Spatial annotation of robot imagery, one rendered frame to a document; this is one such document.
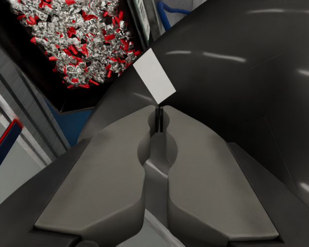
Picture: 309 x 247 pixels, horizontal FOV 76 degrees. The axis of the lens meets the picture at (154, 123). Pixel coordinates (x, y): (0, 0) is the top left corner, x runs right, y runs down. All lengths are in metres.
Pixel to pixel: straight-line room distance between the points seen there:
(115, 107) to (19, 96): 0.29
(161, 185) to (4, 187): 1.18
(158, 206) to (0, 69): 0.31
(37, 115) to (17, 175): 0.87
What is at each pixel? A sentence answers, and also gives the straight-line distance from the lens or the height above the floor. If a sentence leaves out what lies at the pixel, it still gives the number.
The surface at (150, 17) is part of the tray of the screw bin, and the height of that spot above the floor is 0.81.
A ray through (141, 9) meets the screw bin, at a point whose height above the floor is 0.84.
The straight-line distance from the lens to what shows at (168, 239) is 0.26.
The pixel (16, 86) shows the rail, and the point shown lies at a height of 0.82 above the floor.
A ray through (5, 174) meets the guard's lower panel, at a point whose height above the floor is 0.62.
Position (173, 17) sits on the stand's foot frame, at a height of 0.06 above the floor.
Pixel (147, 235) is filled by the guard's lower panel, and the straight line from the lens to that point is 0.99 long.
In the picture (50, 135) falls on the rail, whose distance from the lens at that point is 0.50.
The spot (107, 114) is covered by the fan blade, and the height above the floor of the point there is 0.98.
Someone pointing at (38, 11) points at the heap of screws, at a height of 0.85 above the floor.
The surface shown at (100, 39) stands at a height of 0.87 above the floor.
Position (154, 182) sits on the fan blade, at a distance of 0.17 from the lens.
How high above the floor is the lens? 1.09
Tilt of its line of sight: 41 degrees down
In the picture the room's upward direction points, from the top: 177 degrees counter-clockwise
